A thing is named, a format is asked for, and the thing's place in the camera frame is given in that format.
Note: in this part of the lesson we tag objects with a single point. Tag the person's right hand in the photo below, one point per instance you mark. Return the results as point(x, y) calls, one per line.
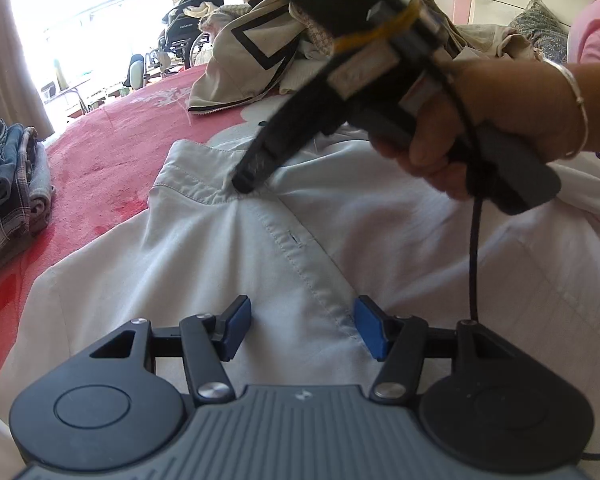
point(505, 100)

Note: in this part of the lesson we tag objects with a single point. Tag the checked garment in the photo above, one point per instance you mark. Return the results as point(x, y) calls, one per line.
point(315, 30)

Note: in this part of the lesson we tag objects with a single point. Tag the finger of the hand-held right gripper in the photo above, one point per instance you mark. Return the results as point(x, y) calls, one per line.
point(252, 165)

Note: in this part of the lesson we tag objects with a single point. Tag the black wheelchair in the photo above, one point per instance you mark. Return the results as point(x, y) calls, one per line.
point(180, 30)

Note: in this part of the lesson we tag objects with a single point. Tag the red floral blanket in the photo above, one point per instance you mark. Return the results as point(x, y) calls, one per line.
point(105, 170)

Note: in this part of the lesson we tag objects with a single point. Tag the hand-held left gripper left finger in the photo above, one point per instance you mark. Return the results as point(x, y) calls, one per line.
point(237, 322)

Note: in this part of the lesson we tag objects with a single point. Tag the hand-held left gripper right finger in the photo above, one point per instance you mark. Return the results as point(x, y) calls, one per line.
point(370, 327)

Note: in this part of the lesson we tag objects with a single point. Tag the stack of folded jeans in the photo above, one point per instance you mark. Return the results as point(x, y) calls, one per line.
point(5, 232)

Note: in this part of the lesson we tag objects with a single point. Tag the small folding table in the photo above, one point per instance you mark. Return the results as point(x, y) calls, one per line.
point(72, 91)

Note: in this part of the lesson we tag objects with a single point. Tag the white button shirt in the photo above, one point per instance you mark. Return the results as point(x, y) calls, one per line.
point(180, 260)

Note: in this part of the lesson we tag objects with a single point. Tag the beige jacket with black stripe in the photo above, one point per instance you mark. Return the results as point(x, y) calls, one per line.
point(240, 60)

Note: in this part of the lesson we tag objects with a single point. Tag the grey patterned pillow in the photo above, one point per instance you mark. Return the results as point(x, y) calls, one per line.
point(540, 25)

